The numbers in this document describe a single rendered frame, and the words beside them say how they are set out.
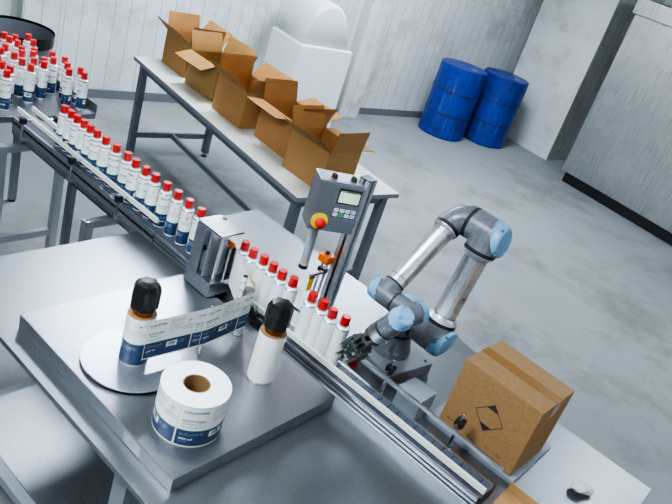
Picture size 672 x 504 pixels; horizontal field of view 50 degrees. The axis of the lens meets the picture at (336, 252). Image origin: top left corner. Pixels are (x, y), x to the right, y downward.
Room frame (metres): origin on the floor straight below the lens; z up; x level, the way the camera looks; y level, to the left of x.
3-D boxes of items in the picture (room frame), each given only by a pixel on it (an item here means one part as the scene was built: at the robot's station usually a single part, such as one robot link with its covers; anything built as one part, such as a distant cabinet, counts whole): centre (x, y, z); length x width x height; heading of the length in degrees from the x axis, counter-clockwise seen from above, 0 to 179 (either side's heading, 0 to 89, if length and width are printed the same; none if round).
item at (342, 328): (2.11, -0.11, 0.98); 0.05 x 0.05 x 0.20
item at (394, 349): (2.32, -0.31, 0.93); 0.15 x 0.15 x 0.10
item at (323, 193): (2.31, 0.06, 1.38); 0.17 x 0.10 x 0.19; 112
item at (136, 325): (1.77, 0.49, 1.04); 0.09 x 0.09 x 0.29
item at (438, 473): (2.18, 0.02, 0.85); 1.65 x 0.11 x 0.05; 57
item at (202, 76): (4.90, 1.22, 0.97); 0.46 x 0.44 x 0.37; 51
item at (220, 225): (2.33, 0.42, 1.14); 0.14 x 0.11 x 0.01; 57
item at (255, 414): (1.87, 0.36, 0.86); 0.80 x 0.67 x 0.05; 57
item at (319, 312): (2.16, -0.02, 0.98); 0.05 x 0.05 x 0.20
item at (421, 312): (2.08, -0.29, 1.19); 0.11 x 0.11 x 0.08; 56
